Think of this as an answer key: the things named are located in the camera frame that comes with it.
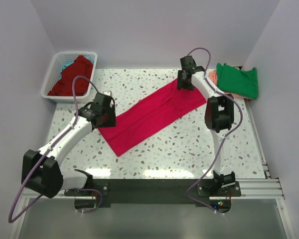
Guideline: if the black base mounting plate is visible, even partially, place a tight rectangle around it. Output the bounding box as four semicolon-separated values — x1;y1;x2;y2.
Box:
64;179;242;212

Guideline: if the folded green t-shirt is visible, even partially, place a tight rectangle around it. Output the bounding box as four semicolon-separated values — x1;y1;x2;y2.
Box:
216;63;259;100

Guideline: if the folded peach t-shirt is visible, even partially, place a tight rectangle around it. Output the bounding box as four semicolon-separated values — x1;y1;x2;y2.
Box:
208;70;251;100

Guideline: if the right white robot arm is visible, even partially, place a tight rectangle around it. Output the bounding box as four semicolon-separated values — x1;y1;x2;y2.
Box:
177;56;236;196

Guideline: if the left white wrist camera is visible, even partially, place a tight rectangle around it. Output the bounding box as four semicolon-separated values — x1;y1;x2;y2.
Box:
103;91;113;96

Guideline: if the white plastic laundry basket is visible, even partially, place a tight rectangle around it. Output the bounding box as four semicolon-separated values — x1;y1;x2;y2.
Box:
41;51;97;103

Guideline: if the pink red t-shirt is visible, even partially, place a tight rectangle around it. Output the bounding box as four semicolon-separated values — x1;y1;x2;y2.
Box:
99;80;207;156

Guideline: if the aluminium rail frame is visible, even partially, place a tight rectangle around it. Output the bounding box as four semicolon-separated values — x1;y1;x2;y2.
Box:
8;100;297;239

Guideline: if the dark red t-shirt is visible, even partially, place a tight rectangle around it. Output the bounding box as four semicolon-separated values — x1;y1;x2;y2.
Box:
48;55;93;97

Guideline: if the light blue t-shirt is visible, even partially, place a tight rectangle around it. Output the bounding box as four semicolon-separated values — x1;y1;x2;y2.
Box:
61;58;94;73

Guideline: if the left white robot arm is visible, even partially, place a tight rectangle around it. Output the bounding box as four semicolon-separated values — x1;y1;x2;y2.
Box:
21;91;116;198

